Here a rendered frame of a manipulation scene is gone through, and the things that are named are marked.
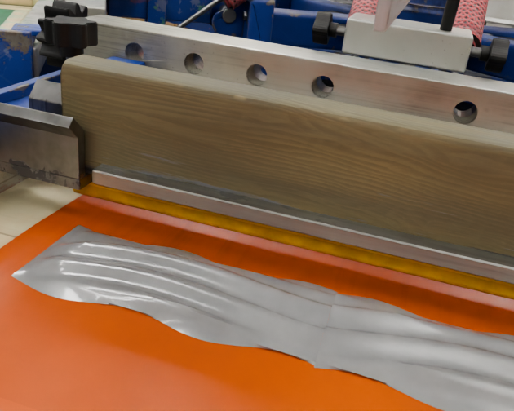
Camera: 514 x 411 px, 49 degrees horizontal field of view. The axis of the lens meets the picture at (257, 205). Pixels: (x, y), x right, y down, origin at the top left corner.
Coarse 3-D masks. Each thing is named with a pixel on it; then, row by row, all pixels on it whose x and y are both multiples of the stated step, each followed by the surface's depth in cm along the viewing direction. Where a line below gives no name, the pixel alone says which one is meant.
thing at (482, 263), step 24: (96, 168) 38; (120, 168) 38; (144, 192) 37; (168, 192) 36; (192, 192) 36; (216, 192) 36; (240, 216) 35; (264, 216) 35; (288, 216) 35; (312, 216) 35; (336, 240) 34; (360, 240) 34; (384, 240) 33; (408, 240) 33; (432, 240) 34; (432, 264) 33; (456, 264) 33; (480, 264) 32; (504, 264) 32
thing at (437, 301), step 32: (352, 288) 35; (384, 288) 36; (416, 288) 36; (448, 288) 37; (448, 320) 33; (480, 320) 34; (512, 320) 34; (320, 384) 28; (352, 384) 28; (384, 384) 28
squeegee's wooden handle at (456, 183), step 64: (64, 64) 36; (128, 64) 37; (128, 128) 37; (192, 128) 35; (256, 128) 34; (320, 128) 33; (384, 128) 32; (448, 128) 32; (256, 192) 36; (320, 192) 35; (384, 192) 33; (448, 192) 32; (512, 192) 31; (512, 256) 33
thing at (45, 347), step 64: (0, 256) 34; (256, 256) 38; (320, 256) 38; (0, 320) 29; (64, 320) 30; (128, 320) 30; (0, 384) 25; (64, 384) 26; (128, 384) 26; (192, 384) 27; (256, 384) 27
